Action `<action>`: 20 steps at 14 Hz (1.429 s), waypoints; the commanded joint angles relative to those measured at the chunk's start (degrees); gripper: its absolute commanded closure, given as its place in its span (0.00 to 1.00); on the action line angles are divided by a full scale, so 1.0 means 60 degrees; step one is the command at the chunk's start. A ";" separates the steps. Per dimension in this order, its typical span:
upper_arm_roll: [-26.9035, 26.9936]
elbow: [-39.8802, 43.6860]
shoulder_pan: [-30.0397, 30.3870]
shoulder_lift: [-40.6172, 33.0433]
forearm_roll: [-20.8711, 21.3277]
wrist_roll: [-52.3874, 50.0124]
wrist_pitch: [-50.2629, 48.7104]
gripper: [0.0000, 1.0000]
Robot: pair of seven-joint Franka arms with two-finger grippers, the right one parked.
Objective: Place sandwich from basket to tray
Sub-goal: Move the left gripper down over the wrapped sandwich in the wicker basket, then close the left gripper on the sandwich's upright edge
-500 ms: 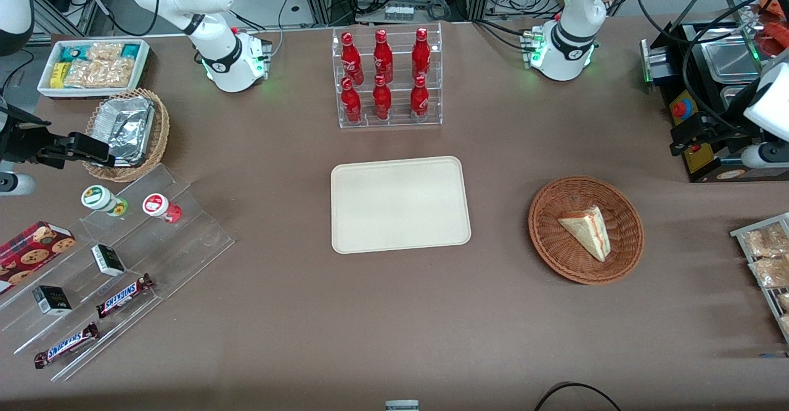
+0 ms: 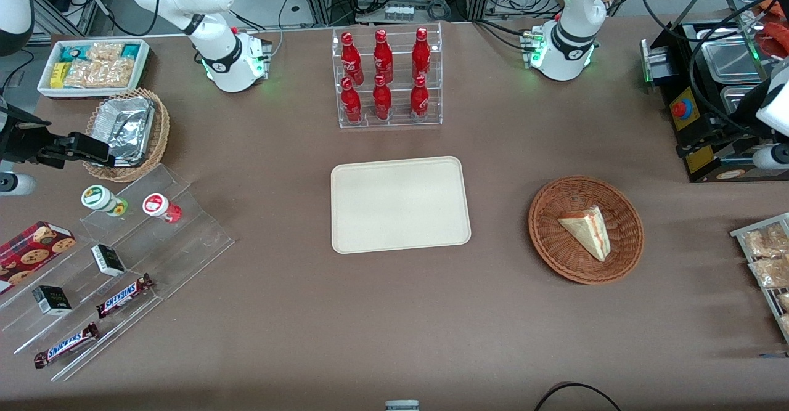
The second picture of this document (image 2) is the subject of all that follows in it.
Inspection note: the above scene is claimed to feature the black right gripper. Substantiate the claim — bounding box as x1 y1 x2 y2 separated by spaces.
0 106 118 169

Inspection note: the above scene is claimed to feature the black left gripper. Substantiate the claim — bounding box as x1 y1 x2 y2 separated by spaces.
676 114 762 160

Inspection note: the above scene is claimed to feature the triangular sandwich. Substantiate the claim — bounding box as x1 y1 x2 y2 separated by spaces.
557 205 611 262

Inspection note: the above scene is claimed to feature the light wicker basket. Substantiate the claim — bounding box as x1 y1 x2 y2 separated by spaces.
82 87 171 184

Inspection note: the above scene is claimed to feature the tray of packaged snacks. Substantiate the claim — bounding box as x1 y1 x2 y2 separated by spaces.
730 212 789 344

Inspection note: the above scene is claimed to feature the white rectangular snack tray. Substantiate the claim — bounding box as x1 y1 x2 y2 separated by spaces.
37 38 151 100

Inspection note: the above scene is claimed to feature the brown round wicker basket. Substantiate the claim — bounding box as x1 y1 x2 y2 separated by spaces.
528 176 645 286

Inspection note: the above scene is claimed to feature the beige plastic tray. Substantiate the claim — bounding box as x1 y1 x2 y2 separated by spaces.
330 155 472 255

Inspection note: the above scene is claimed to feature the aluminium foil container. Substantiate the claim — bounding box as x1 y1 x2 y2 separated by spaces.
90 96 157 167

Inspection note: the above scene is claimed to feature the green-label white cup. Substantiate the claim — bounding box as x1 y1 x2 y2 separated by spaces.
81 184 129 218

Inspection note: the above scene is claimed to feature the stainless steel pan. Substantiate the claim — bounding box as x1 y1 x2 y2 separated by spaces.
719 84 762 117
698 38 769 86

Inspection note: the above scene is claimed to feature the red-label white cup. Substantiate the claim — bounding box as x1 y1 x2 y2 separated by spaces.
142 193 183 224

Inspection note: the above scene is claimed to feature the clear cracker bag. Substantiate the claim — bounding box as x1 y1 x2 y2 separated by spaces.
87 42 125 62
99 58 136 89
63 60 103 89

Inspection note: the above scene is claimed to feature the small black carton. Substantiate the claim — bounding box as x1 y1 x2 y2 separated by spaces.
91 244 127 277
31 285 73 317

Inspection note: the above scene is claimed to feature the black food warmer cabinet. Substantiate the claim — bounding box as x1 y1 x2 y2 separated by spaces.
639 0 789 184

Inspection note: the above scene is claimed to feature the red cookie box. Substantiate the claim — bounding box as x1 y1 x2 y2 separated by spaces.
0 221 78 296

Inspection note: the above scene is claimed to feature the clear acrylic stepped stand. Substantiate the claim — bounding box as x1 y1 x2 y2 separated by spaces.
0 163 236 383

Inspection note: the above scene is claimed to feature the snickers chocolate bar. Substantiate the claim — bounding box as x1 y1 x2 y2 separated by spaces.
33 322 100 370
96 273 155 319

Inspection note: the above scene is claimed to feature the red cola bottle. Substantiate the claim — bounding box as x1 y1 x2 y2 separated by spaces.
372 29 395 84
409 75 431 123
340 31 365 86
372 75 393 121
340 77 364 124
411 27 432 81

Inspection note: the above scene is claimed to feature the clear acrylic bottle rack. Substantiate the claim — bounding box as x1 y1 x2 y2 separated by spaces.
331 22 444 130

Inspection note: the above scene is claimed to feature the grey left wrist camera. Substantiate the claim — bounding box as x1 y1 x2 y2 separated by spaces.
751 144 789 172

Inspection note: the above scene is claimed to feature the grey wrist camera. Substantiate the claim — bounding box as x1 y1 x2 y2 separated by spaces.
0 173 36 197
751 144 789 172

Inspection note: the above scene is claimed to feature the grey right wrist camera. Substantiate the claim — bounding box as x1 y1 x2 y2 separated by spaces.
0 173 36 197

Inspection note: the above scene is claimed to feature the black looped cable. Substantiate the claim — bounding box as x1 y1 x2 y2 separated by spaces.
533 382 624 411

